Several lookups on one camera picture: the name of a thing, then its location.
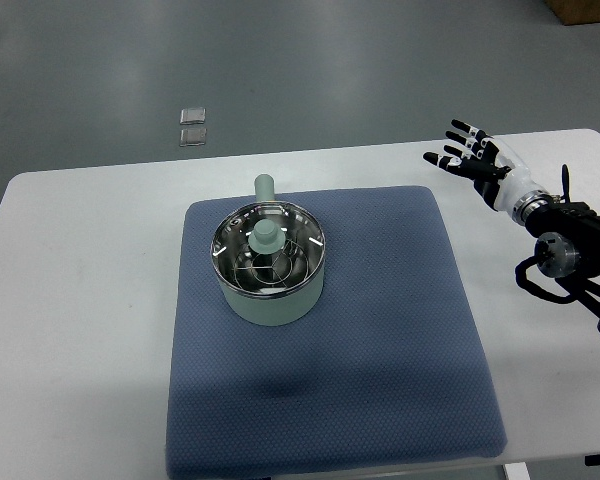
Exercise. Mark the brown cardboard box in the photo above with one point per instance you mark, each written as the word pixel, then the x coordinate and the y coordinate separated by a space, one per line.
pixel 575 12

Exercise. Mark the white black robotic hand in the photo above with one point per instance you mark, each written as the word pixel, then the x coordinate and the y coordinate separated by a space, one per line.
pixel 498 173

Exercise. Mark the wire steaming rack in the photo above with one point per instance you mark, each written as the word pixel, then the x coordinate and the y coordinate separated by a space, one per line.
pixel 269 273

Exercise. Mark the green pot with steel interior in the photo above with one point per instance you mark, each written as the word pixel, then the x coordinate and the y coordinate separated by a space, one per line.
pixel 273 312

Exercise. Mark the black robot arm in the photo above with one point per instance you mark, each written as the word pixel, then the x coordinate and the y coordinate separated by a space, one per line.
pixel 566 257

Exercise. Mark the glass lid with green knob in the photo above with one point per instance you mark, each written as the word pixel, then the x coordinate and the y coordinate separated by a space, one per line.
pixel 265 227

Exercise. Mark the upper metal floor plate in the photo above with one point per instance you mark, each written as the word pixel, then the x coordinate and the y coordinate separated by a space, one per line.
pixel 192 115

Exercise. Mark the blue textured mat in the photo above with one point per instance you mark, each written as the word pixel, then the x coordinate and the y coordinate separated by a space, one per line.
pixel 387 368

